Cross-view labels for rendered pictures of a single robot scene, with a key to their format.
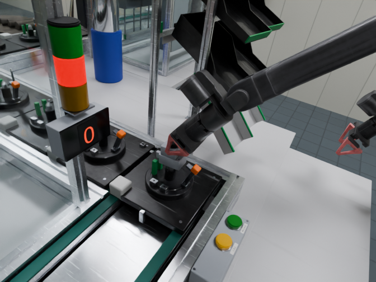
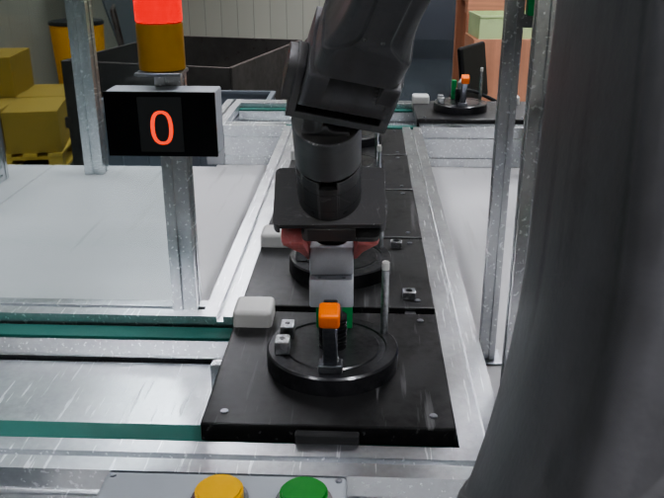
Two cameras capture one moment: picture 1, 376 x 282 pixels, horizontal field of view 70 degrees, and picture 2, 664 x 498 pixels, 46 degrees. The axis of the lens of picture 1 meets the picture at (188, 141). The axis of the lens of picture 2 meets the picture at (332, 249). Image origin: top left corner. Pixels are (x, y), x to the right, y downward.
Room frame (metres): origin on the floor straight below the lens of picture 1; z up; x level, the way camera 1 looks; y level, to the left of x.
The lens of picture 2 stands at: (0.28, -0.65, 1.39)
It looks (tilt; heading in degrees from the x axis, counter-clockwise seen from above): 22 degrees down; 67
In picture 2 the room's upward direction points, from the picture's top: straight up
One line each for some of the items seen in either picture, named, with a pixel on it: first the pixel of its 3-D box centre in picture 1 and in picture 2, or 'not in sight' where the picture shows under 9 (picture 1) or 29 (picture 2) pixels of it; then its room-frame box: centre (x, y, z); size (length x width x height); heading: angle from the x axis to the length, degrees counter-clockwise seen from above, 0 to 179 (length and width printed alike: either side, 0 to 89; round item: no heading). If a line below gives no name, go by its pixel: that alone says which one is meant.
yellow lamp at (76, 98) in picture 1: (74, 93); (160, 45); (0.45, 0.22, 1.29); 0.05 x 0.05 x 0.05
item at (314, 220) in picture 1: (252, 213); not in sight; (0.61, -0.24, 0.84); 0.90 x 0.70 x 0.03; 154
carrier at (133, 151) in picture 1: (102, 138); (340, 239); (0.68, 0.27, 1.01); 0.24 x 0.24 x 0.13; 65
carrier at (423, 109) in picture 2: not in sight; (460, 93); (1.39, 1.13, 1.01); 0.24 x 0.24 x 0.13; 65
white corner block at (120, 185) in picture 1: (120, 187); (254, 318); (0.52, 0.17, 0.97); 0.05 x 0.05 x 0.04; 65
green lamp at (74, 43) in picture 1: (66, 39); not in sight; (0.45, 0.22, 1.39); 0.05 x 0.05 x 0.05
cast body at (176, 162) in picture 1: (169, 151); (332, 261); (0.57, 0.04, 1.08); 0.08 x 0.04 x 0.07; 66
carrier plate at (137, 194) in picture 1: (168, 184); (332, 369); (0.57, 0.04, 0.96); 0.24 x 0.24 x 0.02; 65
